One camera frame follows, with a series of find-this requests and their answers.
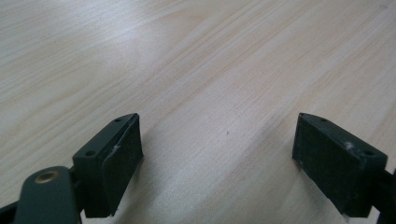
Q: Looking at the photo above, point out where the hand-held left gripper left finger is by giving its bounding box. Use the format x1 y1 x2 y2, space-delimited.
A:
72 112 145 218

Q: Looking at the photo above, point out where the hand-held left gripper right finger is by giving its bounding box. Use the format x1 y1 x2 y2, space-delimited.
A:
291 112 389 218

